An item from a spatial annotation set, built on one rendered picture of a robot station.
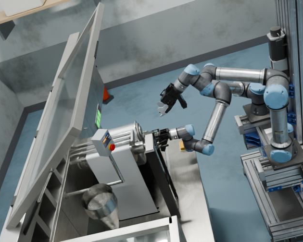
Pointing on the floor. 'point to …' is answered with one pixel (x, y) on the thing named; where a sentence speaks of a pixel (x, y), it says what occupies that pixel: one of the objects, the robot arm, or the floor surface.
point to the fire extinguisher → (107, 97)
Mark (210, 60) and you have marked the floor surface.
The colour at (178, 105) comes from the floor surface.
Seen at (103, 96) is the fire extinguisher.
